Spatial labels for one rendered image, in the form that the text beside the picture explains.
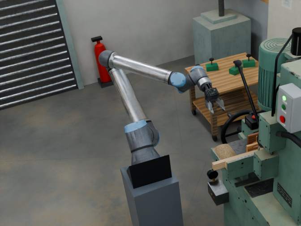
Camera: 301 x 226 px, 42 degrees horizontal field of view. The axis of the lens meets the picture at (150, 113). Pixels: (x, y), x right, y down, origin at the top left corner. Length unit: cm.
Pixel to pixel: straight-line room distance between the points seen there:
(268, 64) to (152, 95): 279
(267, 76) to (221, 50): 250
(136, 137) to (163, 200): 43
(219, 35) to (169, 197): 216
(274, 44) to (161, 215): 136
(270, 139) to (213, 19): 275
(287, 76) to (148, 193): 123
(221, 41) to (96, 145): 169
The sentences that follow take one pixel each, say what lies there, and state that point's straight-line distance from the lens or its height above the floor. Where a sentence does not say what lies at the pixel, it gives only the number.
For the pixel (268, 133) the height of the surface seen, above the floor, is 125.
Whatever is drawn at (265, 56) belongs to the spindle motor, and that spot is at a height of 148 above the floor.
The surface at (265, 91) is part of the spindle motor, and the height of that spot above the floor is 130.
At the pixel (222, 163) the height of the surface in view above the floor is 93.
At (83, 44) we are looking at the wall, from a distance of 474.
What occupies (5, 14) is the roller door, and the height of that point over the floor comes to 107.
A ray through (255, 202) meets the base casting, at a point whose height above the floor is 80.
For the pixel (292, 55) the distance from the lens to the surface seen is 172.
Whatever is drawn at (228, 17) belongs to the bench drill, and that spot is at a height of 74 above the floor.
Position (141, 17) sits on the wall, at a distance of 483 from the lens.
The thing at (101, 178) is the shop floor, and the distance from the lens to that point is 348.
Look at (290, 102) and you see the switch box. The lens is 153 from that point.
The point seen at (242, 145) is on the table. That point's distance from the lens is 219.
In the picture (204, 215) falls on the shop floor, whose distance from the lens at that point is 304.
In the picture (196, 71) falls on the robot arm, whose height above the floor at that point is 104.
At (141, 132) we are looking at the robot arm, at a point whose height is 83.
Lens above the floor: 227
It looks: 33 degrees down
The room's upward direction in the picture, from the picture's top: 8 degrees counter-clockwise
